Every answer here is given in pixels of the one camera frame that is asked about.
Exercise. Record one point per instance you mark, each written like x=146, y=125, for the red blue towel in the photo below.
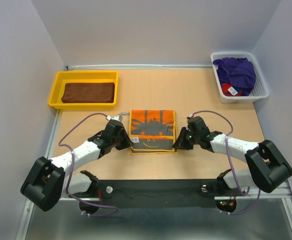
x=230, y=91

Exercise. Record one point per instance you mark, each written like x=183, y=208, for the purple towel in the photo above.
x=239, y=72

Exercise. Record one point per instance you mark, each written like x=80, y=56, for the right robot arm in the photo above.
x=267, y=167

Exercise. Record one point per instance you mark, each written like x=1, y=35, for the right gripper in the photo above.
x=180, y=143

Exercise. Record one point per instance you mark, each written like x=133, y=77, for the brown towel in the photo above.
x=89, y=92

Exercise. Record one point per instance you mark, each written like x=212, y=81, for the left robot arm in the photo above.
x=45, y=182

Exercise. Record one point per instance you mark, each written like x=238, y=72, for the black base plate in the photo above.
x=100, y=207

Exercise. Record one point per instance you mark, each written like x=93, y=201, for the white plastic basket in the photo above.
x=260, y=90

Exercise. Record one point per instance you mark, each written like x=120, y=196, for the aluminium frame rail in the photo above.
x=86, y=186

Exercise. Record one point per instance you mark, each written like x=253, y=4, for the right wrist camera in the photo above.
x=190, y=118

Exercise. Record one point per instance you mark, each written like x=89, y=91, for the orange towel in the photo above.
x=152, y=131

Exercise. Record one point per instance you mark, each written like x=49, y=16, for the yellow plastic tray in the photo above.
x=85, y=76

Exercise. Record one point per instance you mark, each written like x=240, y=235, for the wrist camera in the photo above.
x=190, y=118
x=117, y=117

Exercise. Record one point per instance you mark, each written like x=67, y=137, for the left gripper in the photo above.
x=127, y=142

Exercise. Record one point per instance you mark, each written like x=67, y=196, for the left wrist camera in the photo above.
x=117, y=117

